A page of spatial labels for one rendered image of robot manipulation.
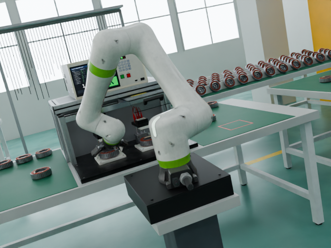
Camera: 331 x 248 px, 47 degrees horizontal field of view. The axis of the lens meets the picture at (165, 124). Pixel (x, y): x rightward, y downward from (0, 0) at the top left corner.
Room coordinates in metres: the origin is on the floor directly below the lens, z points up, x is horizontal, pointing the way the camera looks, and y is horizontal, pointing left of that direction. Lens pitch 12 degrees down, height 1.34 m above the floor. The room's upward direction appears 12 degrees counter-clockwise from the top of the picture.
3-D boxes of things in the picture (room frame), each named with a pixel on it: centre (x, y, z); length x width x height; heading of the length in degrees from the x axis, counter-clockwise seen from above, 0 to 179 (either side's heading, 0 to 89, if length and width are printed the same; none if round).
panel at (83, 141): (2.31, 0.30, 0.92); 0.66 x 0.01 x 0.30; 108
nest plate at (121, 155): (2.03, 0.34, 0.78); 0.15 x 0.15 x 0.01; 18
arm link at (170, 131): (1.37, -0.01, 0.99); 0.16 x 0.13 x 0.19; 132
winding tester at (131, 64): (2.38, 0.31, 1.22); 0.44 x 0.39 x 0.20; 108
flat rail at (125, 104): (2.16, 0.26, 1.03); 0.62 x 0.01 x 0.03; 108
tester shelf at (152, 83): (2.37, 0.32, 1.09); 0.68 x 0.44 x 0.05; 108
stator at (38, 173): (2.04, 0.74, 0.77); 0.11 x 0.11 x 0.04
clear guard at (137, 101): (2.12, 0.08, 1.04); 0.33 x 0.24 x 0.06; 18
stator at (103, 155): (2.03, 0.34, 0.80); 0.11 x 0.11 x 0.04
